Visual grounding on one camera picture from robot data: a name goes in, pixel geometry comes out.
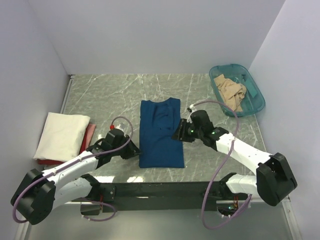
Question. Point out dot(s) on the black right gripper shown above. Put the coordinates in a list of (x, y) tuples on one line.
[(180, 133)]

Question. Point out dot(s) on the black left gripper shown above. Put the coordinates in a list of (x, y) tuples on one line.
[(132, 150)]

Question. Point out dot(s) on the blue t-shirt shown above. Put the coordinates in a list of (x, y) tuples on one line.
[(158, 122)]

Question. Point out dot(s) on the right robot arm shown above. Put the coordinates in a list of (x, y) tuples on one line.
[(273, 179)]

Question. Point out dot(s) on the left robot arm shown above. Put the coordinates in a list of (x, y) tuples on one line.
[(40, 192)]

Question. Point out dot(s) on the pink folded t-shirt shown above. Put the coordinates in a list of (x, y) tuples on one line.
[(89, 132)]

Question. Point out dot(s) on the beige garment in bin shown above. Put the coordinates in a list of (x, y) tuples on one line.
[(232, 93)]

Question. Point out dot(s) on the white folded t-shirt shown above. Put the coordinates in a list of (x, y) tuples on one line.
[(62, 136)]

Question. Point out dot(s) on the teal plastic bin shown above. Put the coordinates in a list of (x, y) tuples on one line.
[(253, 102)]

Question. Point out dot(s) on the black base beam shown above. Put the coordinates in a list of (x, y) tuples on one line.
[(139, 196)]

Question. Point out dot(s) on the red folded t-shirt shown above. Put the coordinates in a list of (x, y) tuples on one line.
[(51, 162)]

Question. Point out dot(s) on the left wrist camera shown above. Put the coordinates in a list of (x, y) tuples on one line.
[(121, 126)]

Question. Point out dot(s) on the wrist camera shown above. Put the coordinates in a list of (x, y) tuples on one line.
[(191, 109), (121, 126)]

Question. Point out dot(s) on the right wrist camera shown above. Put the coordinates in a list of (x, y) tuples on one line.
[(191, 109)]

